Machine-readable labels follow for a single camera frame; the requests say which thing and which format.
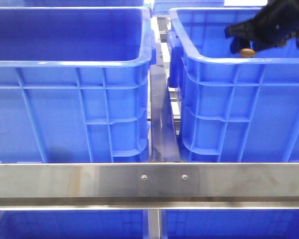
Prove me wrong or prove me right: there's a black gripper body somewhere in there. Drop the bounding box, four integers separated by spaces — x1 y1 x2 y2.
225 0 299 53

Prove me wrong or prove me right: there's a yellow push button upright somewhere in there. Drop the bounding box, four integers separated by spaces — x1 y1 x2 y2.
239 48 256 58

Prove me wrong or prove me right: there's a blue plastic crate right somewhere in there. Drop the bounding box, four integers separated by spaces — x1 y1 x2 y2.
167 7 299 162

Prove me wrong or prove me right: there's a blue plastic crate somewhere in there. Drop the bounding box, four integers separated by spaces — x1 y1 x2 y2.
167 7 299 162
0 7 155 163

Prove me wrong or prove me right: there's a blue crate rear right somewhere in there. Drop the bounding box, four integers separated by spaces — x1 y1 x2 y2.
153 0 225 16

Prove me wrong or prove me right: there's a steel shelf divider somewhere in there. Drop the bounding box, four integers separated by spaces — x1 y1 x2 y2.
149 64 181 162

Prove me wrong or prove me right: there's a blue plastic crate left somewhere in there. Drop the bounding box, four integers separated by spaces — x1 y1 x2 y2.
0 7 155 163

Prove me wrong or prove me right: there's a blue crate lower right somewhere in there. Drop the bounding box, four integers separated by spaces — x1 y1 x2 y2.
165 209 299 239

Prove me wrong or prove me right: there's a blue crate lower left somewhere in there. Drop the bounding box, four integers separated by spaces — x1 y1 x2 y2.
0 210 149 239

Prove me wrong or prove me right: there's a blue crate rear left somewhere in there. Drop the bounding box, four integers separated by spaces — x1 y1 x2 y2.
0 0 151 7

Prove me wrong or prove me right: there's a steel vertical post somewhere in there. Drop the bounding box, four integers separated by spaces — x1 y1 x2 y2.
148 210 162 239

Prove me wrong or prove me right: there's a steel shelf front rail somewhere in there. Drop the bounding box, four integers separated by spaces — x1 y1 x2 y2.
0 162 299 211

